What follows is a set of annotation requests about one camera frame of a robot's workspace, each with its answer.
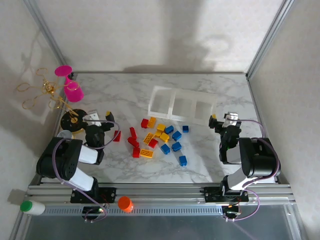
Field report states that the yellow lego plate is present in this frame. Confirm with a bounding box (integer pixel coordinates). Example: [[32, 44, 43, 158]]
[[142, 132, 155, 145], [139, 148, 154, 159]]

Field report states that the gold glass rack black base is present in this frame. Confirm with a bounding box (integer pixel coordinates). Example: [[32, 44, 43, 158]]
[[16, 67, 90, 135]]

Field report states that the small white jar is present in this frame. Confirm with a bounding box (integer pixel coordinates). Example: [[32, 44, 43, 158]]
[[56, 129, 74, 141]]

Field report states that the pink plastic wine glass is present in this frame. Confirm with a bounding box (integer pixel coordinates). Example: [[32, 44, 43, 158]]
[[54, 64, 85, 103]]

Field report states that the clear three-compartment container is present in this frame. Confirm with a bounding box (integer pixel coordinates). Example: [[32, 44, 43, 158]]
[[147, 85, 218, 127]]

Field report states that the orange plastic cap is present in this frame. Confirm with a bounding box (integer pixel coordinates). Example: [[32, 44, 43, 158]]
[[117, 196, 135, 213]]

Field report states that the small circuit board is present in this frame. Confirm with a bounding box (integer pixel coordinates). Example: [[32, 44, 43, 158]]
[[223, 205, 242, 217], [81, 206, 107, 218]]

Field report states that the white bottle green cap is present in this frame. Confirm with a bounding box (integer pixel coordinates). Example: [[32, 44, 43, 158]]
[[19, 199, 46, 216]]

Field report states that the grey metal base sheet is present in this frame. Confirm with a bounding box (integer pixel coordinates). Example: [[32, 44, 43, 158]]
[[14, 214, 307, 240]]

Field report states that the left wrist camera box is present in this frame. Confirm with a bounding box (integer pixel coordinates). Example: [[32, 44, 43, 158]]
[[86, 109, 101, 126]]

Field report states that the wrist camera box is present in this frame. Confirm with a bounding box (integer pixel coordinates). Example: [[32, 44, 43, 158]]
[[86, 109, 101, 126], [223, 112, 240, 126]]

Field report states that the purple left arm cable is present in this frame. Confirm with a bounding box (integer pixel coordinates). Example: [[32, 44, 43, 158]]
[[51, 118, 121, 223]]

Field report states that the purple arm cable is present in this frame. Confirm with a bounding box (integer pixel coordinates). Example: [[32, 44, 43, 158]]
[[51, 118, 121, 223], [224, 119, 281, 223]]

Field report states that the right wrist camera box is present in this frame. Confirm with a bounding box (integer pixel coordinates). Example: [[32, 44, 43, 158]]
[[223, 112, 240, 126]]

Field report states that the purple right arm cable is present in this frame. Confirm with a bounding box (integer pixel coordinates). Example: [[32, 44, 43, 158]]
[[224, 119, 281, 223]]

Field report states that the aluminium frame rail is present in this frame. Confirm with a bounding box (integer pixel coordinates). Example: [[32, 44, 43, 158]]
[[26, 183, 295, 217]]

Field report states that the grey slotted cable duct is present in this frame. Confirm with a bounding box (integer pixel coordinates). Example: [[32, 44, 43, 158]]
[[44, 206, 223, 216]]

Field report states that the aluminium frame post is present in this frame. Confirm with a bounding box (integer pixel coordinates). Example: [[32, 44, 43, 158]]
[[246, 0, 294, 78], [23, 0, 73, 76]]

